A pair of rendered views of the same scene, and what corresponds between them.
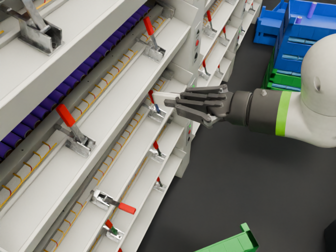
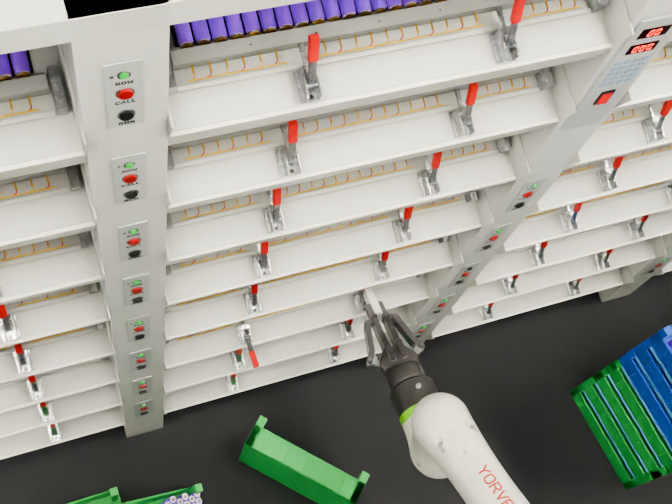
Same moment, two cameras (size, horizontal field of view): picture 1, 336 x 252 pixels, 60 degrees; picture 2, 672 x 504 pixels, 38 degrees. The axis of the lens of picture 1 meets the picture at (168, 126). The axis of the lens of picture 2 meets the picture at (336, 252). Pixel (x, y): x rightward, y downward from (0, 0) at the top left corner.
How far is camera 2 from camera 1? 1.44 m
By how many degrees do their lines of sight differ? 21
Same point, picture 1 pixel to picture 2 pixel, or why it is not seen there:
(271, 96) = (418, 393)
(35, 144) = not seen: hidden behind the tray
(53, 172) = (221, 306)
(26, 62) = (244, 274)
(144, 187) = (303, 346)
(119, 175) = (275, 326)
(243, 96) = (407, 371)
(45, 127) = not seen: hidden behind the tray
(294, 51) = (648, 367)
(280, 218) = not seen: outside the picture
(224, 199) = (398, 438)
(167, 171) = (360, 346)
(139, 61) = (361, 266)
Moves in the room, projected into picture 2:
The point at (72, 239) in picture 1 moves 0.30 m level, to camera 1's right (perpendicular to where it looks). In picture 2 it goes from (201, 341) to (296, 450)
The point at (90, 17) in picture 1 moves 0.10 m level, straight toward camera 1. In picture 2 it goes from (302, 263) to (272, 307)
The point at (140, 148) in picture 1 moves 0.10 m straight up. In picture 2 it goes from (315, 319) to (322, 303)
